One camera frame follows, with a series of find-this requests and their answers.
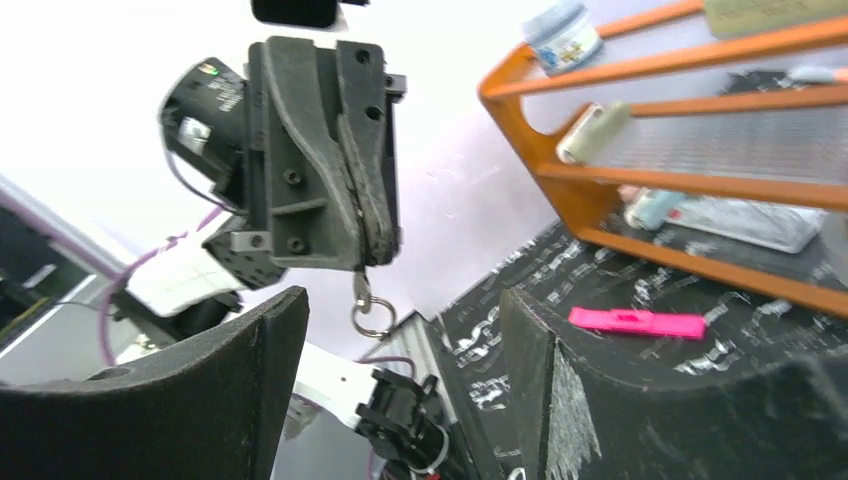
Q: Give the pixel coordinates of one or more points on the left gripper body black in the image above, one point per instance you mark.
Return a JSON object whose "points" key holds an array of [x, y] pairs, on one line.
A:
{"points": [[256, 128]]}

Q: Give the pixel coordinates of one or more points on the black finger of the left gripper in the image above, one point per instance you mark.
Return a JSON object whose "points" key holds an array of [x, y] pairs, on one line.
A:
{"points": [[312, 223], [366, 134]]}

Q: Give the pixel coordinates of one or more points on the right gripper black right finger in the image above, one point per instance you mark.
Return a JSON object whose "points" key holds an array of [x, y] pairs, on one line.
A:
{"points": [[586, 408]]}

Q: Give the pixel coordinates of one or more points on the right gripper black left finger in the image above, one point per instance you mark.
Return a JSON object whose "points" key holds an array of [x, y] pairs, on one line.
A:
{"points": [[210, 407]]}

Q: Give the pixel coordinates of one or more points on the small key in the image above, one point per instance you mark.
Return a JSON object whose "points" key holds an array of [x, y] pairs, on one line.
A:
{"points": [[365, 302]]}

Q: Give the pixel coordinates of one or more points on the blue white round tin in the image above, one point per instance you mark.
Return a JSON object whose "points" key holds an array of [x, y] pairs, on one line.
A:
{"points": [[562, 37]]}

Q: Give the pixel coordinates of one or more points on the white blue item bottom shelf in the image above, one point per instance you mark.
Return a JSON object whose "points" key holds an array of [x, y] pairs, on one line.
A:
{"points": [[647, 209]]}

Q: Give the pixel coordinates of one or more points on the orange wooden shelf rack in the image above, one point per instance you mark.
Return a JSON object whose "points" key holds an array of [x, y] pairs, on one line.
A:
{"points": [[786, 146]]}

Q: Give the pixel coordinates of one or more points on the white olive box on shelf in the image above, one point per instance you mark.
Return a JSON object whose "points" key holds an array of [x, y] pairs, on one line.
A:
{"points": [[736, 18]]}

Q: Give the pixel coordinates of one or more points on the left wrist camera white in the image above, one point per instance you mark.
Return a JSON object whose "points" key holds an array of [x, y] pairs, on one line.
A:
{"points": [[310, 14]]}

